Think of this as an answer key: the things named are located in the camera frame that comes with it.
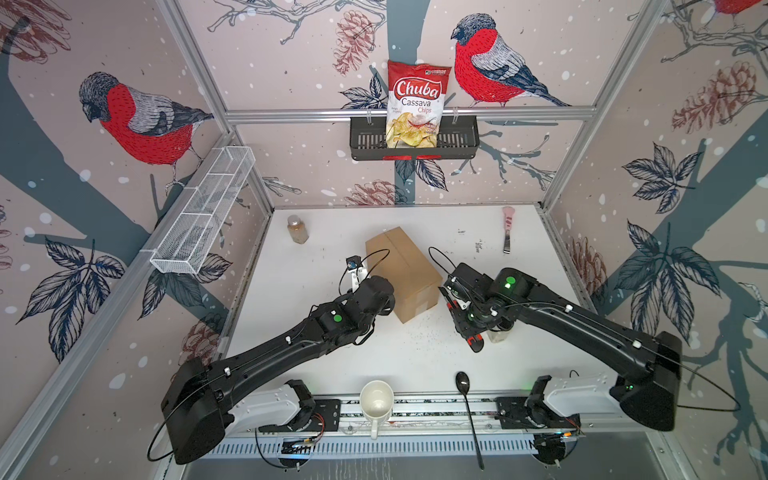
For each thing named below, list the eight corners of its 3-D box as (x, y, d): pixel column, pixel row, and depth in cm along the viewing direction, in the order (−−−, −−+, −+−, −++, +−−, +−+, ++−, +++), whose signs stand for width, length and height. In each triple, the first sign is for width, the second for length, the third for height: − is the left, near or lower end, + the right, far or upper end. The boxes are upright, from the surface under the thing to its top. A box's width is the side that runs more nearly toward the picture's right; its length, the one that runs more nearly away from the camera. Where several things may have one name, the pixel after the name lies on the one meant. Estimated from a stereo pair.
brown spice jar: (292, 238, 115) (284, 219, 106) (301, 232, 117) (294, 213, 109) (300, 246, 112) (293, 227, 104) (310, 239, 114) (303, 220, 106)
